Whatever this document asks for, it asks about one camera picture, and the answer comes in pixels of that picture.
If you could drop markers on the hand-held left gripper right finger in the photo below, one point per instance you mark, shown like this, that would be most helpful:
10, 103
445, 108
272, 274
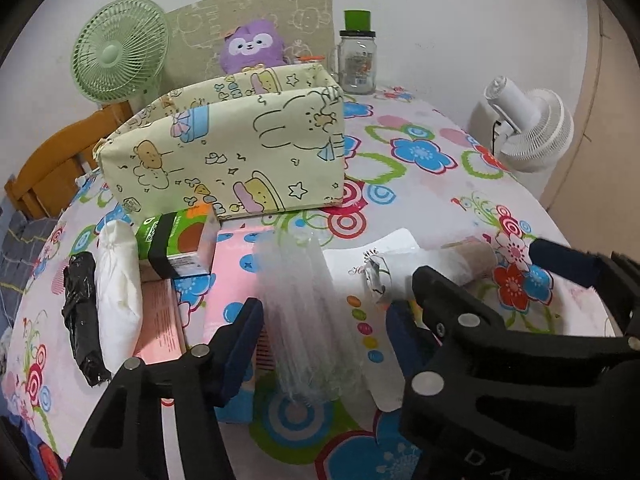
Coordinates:
402, 330

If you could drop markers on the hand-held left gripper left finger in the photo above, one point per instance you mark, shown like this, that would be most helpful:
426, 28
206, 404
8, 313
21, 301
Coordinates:
240, 360

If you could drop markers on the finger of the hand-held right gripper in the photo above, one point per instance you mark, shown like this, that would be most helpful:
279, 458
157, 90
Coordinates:
450, 310
565, 260

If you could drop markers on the white and brown roll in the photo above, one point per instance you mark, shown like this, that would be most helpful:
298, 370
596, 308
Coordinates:
440, 260

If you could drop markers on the clear plastic bag bundle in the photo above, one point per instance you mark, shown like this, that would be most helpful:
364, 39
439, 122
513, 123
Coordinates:
300, 310

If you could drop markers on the black plastic bag bundle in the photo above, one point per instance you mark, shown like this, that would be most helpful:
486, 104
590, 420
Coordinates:
82, 310

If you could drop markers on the yellow printed fabric storage box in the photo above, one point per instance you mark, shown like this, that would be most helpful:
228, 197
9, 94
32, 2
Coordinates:
225, 160

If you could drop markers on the pale pink packet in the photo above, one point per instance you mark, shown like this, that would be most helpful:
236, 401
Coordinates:
575, 310

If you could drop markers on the white packet with coloured dots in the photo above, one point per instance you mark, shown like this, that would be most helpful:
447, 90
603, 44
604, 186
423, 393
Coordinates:
360, 280

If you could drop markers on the pink packet with blue flowers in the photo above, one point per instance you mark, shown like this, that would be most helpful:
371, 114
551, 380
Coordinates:
232, 275

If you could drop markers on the salmon pink box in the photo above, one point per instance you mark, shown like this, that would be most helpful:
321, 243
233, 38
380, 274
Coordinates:
157, 325

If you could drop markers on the green and black carton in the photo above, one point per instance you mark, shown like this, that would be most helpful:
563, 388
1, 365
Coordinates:
175, 240

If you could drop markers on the white clip fan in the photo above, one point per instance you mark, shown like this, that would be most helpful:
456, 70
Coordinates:
535, 125

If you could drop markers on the floral tablecloth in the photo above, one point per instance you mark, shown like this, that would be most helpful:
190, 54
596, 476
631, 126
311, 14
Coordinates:
425, 150

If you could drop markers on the blue plaid cloth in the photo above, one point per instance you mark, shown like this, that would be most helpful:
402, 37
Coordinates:
20, 240

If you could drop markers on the glass jar mug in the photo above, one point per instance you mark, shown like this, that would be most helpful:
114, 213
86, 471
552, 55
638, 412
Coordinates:
357, 65

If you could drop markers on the wooden chair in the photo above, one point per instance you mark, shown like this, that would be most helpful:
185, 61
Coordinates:
55, 165

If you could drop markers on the green plastic cap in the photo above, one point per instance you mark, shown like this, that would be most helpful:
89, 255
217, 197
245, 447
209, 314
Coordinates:
356, 20

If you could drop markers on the purple plush toy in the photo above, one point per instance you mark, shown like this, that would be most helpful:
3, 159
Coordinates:
252, 47

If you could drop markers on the grey printed felt board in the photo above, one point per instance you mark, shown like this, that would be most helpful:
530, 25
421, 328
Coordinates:
200, 35

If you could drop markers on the green desk fan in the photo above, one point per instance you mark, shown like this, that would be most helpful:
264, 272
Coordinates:
117, 55

